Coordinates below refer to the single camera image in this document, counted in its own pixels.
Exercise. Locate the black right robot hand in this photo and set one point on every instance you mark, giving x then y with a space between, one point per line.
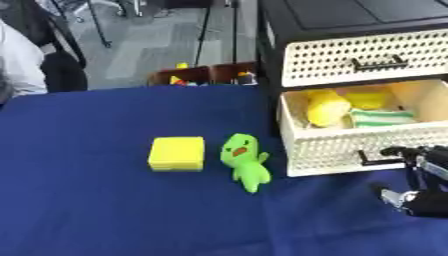
429 196

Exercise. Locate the pale open drawer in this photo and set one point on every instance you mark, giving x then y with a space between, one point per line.
350 146

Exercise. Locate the pale closed drawer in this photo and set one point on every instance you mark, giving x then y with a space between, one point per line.
361 56

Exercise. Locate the green white striped cloth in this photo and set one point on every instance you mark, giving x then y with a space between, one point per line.
380 118

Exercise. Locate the yellow sponge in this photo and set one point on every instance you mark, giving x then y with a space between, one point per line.
366 100

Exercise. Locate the yellow soft toy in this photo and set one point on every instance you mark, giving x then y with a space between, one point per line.
326 108

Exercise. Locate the green soft toy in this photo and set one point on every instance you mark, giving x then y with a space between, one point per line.
244 159

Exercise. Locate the black cabinet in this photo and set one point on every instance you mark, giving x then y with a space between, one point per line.
326 20

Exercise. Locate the yellow square sponge block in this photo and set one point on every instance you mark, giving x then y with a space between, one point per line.
177 153

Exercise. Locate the black tripod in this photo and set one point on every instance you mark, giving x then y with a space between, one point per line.
219 30

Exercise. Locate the person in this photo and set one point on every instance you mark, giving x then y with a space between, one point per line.
20 63

